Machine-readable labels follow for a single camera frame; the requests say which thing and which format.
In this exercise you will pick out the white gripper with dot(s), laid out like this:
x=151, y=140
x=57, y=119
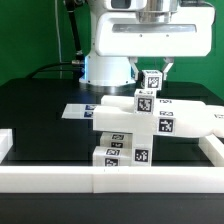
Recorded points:
x=121, y=34

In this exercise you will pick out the white chair back part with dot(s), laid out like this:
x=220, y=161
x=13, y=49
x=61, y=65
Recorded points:
x=171, y=117

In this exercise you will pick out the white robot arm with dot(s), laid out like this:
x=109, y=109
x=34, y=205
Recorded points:
x=113, y=71

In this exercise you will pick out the white paper tag sheet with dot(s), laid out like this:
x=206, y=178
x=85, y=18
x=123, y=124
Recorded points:
x=79, y=111

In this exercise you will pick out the white left fence wall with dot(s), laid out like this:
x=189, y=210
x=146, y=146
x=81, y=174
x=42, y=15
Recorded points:
x=6, y=142

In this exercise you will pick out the white front fence wall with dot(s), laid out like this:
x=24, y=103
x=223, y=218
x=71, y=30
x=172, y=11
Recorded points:
x=67, y=179

